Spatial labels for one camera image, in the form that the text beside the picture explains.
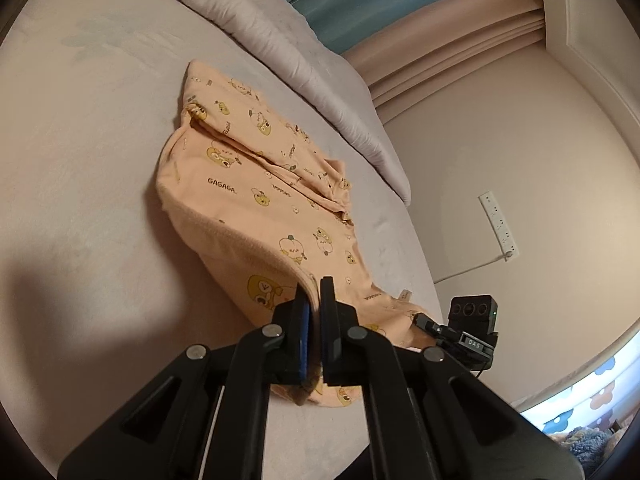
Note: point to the white power strip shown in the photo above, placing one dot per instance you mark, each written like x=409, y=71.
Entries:
x=498, y=225

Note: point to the floral print blanket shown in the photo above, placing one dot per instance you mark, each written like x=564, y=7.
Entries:
x=590, y=400

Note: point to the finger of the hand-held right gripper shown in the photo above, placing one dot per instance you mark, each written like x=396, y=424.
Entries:
x=425, y=324

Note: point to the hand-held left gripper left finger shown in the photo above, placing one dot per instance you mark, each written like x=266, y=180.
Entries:
x=303, y=341

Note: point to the grey quilt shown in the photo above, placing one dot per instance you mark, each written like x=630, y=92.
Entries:
x=280, y=35

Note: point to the orange cartoon print pajama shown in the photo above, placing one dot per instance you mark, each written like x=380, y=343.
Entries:
x=240, y=200

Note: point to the lilac bed sheet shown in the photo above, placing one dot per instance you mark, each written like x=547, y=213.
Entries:
x=90, y=160

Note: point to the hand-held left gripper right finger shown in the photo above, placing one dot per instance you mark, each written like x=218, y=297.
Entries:
x=331, y=332

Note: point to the beige pink curtain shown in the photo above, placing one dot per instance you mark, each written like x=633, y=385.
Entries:
x=450, y=50

